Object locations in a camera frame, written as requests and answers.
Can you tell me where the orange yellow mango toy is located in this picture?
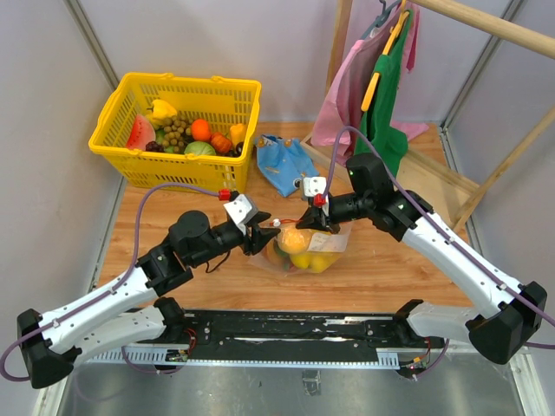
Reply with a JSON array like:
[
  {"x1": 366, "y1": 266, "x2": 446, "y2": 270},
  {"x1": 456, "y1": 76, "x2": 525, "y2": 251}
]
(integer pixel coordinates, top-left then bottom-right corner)
[{"x1": 277, "y1": 227, "x2": 312, "y2": 255}]

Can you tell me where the clear zip top bag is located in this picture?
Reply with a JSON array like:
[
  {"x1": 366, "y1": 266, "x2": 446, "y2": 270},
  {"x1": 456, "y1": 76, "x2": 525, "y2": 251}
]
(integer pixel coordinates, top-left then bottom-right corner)
[{"x1": 249, "y1": 218, "x2": 352, "y2": 275}]

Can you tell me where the peach toy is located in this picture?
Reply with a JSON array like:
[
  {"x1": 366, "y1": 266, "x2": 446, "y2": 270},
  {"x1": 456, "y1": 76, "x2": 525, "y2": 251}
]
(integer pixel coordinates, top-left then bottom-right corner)
[{"x1": 264, "y1": 242, "x2": 291, "y2": 271}]

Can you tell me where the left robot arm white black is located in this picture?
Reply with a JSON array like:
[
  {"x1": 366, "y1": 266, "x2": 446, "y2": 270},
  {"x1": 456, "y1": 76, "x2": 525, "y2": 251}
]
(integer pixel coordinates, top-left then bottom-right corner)
[{"x1": 16, "y1": 192, "x2": 280, "y2": 389}]

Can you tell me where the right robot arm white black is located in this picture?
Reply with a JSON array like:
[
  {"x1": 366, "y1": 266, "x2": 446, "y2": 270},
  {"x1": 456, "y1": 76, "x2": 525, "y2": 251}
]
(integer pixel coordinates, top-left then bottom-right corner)
[{"x1": 295, "y1": 153, "x2": 547, "y2": 364}]

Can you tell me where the blue patterned cloth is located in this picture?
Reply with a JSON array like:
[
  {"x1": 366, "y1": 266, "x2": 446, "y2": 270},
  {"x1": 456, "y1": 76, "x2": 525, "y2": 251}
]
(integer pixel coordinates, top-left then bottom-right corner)
[{"x1": 256, "y1": 134, "x2": 319, "y2": 198}]

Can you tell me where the pink shirt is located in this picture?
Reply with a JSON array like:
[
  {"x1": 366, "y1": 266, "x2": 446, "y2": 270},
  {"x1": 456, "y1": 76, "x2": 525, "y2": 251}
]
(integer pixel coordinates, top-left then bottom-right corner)
[{"x1": 311, "y1": 6, "x2": 429, "y2": 166}]

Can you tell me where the small orange pumpkin toy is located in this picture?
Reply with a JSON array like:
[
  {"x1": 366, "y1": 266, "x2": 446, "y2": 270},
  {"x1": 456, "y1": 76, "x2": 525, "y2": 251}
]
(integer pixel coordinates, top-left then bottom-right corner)
[{"x1": 210, "y1": 133, "x2": 233, "y2": 155}]

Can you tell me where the green cabbage toy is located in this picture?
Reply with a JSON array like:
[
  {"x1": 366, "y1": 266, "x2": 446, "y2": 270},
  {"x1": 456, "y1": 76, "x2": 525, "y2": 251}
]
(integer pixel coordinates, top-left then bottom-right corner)
[{"x1": 184, "y1": 141, "x2": 217, "y2": 156}]

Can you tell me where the orange bell pepper toy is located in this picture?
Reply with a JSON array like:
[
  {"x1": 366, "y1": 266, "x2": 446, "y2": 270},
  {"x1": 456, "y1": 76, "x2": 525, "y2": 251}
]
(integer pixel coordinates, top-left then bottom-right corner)
[{"x1": 229, "y1": 123, "x2": 246, "y2": 146}]

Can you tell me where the green shirt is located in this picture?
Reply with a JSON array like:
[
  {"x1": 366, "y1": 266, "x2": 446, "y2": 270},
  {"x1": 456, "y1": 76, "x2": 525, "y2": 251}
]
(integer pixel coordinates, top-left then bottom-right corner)
[{"x1": 360, "y1": 11, "x2": 413, "y2": 176}]

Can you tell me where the orange fruit toy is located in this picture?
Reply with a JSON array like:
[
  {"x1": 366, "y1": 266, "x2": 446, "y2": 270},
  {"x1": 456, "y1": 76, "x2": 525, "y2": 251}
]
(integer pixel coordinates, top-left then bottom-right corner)
[{"x1": 190, "y1": 119, "x2": 212, "y2": 142}]

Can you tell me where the longan bunch toy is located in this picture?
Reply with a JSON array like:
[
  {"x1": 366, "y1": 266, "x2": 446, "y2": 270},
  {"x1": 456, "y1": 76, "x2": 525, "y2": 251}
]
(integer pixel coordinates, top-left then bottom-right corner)
[{"x1": 155, "y1": 115, "x2": 193, "y2": 154}]

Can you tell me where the dark grape bunch toy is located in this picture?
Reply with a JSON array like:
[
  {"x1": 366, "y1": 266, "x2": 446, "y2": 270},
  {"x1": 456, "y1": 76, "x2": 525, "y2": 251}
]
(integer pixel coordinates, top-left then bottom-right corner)
[{"x1": 145, "y1": 140, "x2": 165, "y2": 153}]

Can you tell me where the yellow plastic basket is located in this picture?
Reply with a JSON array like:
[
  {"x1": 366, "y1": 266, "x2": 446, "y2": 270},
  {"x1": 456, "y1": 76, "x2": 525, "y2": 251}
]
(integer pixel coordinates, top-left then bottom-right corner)
[{"x1": 88, "y1": 72, "x2": 262, "y2": 191}]

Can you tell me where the watermelon slice toy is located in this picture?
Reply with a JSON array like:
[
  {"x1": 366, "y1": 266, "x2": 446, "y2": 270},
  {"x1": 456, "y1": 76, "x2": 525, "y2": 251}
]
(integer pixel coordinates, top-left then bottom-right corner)
[{"x1": 125, "y1": 114, "x2": 156, "y2": 151}]

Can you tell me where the yellow bell pepper toy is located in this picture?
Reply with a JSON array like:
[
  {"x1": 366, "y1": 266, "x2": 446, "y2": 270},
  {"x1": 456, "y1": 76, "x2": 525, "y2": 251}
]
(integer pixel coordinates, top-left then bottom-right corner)
[{"x1": 147, "y1": 99, "x2": 178, "y2": 123}]

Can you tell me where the wooden clothes rack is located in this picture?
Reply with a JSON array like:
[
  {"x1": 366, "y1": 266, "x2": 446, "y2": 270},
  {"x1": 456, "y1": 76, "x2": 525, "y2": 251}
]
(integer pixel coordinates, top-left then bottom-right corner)
[{"x1": 298, "y1": 0, "x2": 555, "y2": 242}]

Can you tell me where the grey hanger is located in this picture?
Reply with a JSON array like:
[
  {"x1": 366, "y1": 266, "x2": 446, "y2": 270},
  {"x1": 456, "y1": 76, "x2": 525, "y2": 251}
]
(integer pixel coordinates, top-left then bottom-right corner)
[{"x1": 360, "y1": 0, "x2": 401, "y2": 40}]

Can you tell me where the yellow hanger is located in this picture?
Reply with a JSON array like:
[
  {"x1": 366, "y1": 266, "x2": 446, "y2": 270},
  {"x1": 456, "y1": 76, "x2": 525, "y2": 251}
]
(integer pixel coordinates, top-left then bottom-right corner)
[{"x1": 361, "y1": 10, "x2": 411, "y2": 113}]

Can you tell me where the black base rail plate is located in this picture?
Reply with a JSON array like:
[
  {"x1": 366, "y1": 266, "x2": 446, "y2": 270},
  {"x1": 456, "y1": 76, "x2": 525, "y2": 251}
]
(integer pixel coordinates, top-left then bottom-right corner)
[{"x1": 153, "y1": 309, "x2": 445, "y2": 366}]

